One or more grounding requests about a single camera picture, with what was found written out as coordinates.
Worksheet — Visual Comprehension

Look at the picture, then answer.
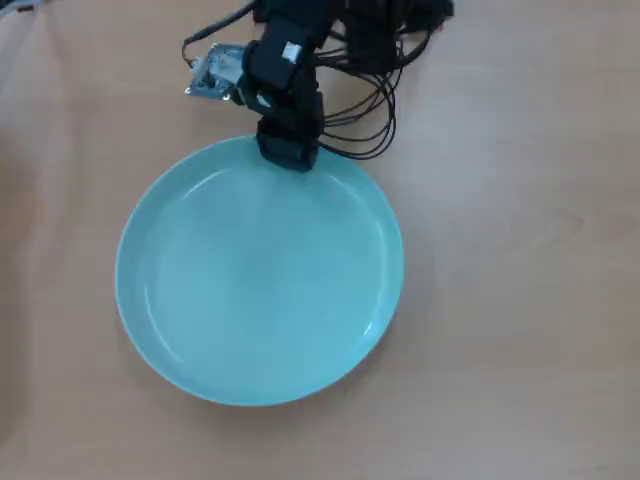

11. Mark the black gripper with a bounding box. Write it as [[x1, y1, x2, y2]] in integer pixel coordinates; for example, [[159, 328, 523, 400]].
[[234, 34, 325, 174]]

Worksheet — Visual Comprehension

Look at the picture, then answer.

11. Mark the light green shallow bowl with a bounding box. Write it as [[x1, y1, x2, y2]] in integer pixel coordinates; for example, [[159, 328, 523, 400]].
[[114, 133, 405, 407]]

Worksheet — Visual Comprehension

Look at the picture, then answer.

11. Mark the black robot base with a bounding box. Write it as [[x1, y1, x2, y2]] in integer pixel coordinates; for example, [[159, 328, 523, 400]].
[[344, 0, 456, 39]]

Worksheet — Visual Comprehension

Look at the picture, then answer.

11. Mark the bare camera circuit board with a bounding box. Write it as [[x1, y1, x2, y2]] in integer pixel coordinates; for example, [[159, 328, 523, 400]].
[[183, 42, 247, 101]]

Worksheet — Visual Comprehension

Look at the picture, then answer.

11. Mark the thin black cable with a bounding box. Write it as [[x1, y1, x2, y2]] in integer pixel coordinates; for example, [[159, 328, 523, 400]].
[[319, 29, 407, 132], [317, 19, 434, 162]]

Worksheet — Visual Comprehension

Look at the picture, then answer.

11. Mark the thick black camera cable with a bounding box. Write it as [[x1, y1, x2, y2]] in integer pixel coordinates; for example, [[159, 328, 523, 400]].
[[181, 0, 259, 66]]

